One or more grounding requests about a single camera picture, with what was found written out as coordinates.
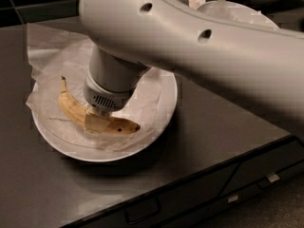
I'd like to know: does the dark drawer front left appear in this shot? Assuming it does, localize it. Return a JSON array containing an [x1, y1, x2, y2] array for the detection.
[[62, 163, 239, 228]]

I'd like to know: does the large white bowl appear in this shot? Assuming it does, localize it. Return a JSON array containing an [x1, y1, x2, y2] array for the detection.
[[30, 38, 179, 163]]

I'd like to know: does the dark drawer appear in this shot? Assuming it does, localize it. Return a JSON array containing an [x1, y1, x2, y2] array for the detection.
[[221, 137, 304, 195], [62, 163, 239, 228]]

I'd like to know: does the yellow spotted banana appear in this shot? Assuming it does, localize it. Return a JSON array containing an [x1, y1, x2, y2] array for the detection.
[[58, 76, 141, 135]]

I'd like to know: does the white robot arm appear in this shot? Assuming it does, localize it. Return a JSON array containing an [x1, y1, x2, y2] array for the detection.
[[79, 0, 304, 137]]

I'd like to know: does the paper liner strawberry bowl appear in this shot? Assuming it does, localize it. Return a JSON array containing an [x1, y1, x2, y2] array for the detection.
[[198, 0, 278, 29]]

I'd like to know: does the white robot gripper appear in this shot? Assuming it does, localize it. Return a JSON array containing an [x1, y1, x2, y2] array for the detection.
[[83, 73, 136, 137]]

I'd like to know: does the dark drawer front right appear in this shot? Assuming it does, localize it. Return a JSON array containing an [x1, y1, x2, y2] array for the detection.
[[221, 137, 304, 195]]

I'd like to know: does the white bowl with strawberries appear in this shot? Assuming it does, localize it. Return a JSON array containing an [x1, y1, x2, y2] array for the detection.
[[196, 0, 279, 30]]

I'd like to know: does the white paper liner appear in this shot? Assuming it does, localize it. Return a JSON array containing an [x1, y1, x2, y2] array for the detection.
[[27, 24, 168, 152]]

